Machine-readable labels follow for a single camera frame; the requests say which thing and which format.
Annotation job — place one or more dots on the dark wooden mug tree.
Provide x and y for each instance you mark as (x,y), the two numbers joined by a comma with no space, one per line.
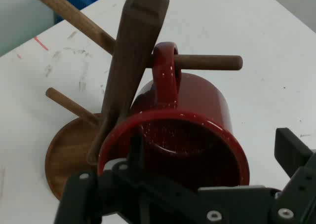
(130,61)

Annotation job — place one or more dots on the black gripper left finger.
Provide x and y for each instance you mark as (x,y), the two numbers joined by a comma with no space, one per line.
(81,197)

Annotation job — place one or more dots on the red enamel mug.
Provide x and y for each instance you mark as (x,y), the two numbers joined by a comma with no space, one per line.
(197,103)

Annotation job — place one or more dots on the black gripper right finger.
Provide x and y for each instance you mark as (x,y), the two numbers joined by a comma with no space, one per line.
(293,157)

